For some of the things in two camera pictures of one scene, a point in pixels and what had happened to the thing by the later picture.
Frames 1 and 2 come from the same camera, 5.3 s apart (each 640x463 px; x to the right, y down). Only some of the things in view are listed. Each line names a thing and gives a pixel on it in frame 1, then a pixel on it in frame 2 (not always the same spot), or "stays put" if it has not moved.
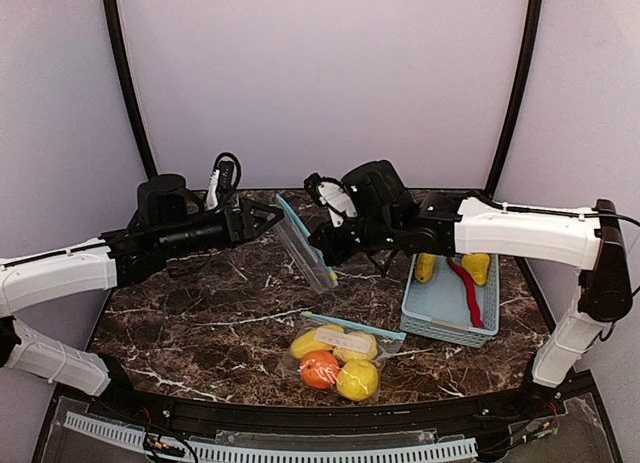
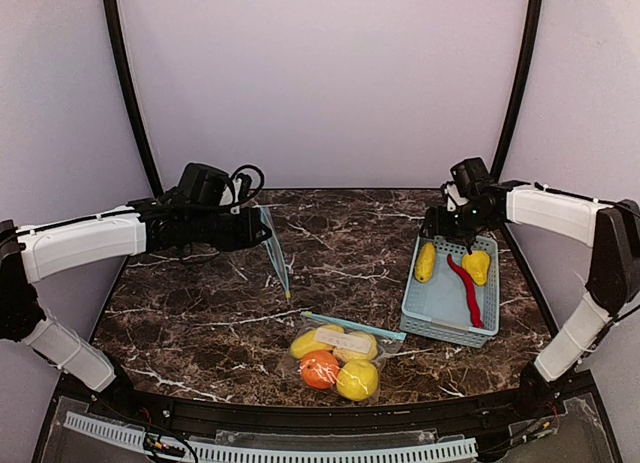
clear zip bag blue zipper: [329, 353] stays put
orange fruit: [319, 369] stays put
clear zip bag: [300, 241] -> [276, 253]
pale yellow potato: [348, 355] stays put
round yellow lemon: [357, 380] stays put
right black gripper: [348, 236] -> [439, 223]
